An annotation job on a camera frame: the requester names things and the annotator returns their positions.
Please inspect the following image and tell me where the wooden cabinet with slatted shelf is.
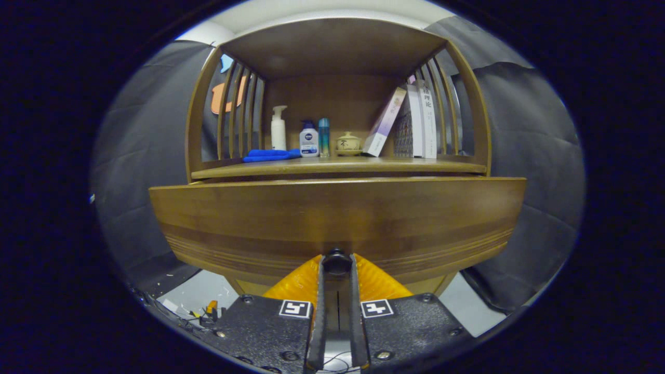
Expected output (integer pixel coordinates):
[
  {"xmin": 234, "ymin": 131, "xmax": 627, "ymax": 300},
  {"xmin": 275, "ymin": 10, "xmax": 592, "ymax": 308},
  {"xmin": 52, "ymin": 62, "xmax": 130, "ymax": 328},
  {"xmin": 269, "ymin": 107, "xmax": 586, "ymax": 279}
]
[{"xmin": 184, "ymin": 18, "xmax": 493, "ymax": 298}]

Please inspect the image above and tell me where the white pump bottle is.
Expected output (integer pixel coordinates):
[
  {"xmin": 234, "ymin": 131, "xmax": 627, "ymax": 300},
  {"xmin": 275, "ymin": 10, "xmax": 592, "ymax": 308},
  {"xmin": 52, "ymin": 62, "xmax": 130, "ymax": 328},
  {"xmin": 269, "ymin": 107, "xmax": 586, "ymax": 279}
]
[{"xmin": 271, "ymin": 105, "xmax": 288, "ymax": 151}]

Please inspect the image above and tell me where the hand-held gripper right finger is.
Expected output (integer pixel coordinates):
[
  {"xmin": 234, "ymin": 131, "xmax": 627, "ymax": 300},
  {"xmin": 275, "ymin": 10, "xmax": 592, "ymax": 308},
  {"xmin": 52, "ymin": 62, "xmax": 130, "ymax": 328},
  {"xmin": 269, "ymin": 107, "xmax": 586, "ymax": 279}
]
[{"xmin": 349, "ymin": 253, "xmax": 474, "ymax": 370}]

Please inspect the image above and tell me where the black white patterned book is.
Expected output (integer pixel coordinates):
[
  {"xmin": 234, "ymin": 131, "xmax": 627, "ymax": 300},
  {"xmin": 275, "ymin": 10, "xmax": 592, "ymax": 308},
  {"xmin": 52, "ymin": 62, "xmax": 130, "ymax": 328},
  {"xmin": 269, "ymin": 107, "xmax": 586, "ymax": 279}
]
[{"xmin": 392, "ymin": 106, "xmax": 414, "ymax": 157}]

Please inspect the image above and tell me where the purple book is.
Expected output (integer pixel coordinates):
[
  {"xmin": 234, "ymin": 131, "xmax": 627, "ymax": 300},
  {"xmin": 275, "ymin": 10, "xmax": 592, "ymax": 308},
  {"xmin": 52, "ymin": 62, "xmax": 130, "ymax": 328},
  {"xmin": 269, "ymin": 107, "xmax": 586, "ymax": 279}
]
[{"xmin": 362, "ymin": 87, "xmax": 407, "ymax": 157}]

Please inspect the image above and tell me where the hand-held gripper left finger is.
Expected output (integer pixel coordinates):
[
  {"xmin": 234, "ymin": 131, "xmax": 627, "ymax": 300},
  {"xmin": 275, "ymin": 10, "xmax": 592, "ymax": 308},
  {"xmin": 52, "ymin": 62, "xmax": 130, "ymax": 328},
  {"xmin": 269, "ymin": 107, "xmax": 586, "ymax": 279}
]
[{"xmin": 200, "ymin": 253, "xmax": 328, "ymax": 372}]

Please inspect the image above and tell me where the wooden countertop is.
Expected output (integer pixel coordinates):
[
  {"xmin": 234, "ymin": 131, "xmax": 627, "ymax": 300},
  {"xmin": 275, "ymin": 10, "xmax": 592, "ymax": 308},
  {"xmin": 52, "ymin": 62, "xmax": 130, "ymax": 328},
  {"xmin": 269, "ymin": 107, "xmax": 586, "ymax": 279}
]
[{"xmin": 191, "ymin": 156, "xmax": 488, "ymax": 181}]

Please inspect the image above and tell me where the small orange black device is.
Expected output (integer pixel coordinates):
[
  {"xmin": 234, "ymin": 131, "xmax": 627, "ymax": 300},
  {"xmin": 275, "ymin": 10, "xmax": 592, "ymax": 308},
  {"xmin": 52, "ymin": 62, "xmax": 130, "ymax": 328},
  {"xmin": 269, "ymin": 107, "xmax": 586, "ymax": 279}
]
[{"xmin": 202, "ymin": 300, "xmax": 225, "ymax": 328}]

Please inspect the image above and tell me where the beige lidded tea bowl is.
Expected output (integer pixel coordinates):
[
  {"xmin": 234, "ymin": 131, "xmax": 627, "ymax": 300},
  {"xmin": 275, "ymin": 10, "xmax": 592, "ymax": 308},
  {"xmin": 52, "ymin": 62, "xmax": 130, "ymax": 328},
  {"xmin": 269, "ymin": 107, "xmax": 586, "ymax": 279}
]
[{"xmin": 335, "ymin": 131, "xmax": 363, "ymax": 156}]

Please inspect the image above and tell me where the white bottle with blue cap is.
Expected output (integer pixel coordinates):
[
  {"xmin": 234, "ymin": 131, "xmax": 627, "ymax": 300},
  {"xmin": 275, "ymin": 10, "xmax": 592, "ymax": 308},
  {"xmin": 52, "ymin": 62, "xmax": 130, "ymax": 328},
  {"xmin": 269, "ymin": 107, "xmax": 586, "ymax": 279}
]
[{"xmin": 299, "ymin": 120, "xmax": 320, "ymax": 157}]

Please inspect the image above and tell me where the blue folded cloth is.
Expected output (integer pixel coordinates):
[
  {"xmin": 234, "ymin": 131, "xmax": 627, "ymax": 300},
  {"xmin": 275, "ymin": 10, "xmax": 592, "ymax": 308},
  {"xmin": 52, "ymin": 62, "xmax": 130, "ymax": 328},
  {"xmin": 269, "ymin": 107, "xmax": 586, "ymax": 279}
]
[{"xmin": 243, "ymin": 149, "xmax": 302, "ymax": 163}]

